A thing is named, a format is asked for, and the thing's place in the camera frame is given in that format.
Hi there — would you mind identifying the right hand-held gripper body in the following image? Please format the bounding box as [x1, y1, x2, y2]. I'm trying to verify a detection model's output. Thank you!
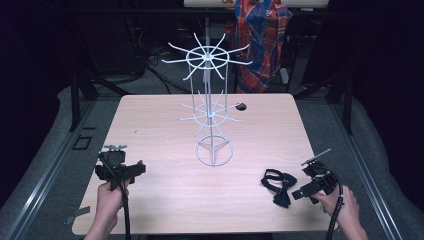
[300, 148, 338, 196]

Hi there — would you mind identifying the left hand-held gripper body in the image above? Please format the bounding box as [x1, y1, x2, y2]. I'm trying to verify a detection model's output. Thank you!
[94, 144, 138, 192]

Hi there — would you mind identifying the grey tape strip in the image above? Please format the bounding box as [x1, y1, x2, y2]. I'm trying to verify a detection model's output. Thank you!
[64, 205, 92, 225]

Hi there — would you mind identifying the white wire display rack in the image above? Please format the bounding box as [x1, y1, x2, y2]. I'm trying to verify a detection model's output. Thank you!
[161, 32, 254, 167]

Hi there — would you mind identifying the black bow tie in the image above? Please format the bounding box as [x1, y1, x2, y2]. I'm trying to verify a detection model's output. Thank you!
[260, 168, 298, 209]

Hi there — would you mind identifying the black metal frame stand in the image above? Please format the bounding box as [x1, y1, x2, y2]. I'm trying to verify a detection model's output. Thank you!
[293, 71, 355, 136]
[68, 71, 131, 132]

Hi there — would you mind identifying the red blue plaid cloth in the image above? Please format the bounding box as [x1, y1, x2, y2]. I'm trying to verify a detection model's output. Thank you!
[229, 0, 293, 95]

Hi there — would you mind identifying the aluminium floor rail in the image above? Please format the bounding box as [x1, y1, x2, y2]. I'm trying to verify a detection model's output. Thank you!
[328, 101, 405, 240]
[2, 99, 98, 240]

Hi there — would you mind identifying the black cable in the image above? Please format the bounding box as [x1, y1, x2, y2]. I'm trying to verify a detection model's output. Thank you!
[117, 181, 132, 240]
[320, 165, 345, 240]

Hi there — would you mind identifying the person's right hand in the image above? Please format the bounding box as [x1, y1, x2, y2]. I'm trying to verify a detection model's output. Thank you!
[311, 185, 362, 232]

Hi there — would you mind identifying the person's left hand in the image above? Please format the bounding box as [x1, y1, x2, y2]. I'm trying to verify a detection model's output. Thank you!
[94, 179, 132, 231]

